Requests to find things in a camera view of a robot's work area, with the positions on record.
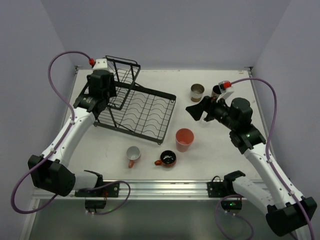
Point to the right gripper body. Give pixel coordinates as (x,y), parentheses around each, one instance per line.
(208,108)

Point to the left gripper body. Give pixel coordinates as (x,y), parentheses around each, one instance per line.
(110,91)

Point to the white and brown cup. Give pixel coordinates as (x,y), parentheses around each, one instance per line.
(196,92)

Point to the brown mug with handle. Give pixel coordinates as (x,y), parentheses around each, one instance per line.
(216,92)

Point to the tall pink cup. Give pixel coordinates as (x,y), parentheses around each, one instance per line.
(184,137)

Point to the red orange mug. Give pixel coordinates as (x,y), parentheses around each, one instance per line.
(167,159)

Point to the pink mug white inside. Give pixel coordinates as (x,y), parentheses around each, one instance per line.
(133,154)

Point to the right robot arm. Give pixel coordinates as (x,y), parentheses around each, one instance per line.
(285,208)

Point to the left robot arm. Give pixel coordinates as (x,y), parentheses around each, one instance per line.
(49,171)

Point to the right control box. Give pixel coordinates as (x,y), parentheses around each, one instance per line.
(232,206)

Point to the control box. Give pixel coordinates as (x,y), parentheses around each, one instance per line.
(94,205)
(232,206)

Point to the left control box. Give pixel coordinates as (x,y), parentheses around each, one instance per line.
(94,205)

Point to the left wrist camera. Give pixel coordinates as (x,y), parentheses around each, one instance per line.
(100,64)

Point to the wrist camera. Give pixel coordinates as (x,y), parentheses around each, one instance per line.
(226,90)
(100,64)

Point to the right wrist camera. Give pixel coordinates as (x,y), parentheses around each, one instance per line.
(226,90)

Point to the black wire dish rack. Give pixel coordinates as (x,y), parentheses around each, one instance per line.
(136,110)

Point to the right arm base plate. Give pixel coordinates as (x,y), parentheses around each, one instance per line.
(219,189)

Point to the aluminium mounting rail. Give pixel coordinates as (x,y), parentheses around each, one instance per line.
(146,210)

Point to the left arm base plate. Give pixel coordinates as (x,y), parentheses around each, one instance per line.
(111,191)

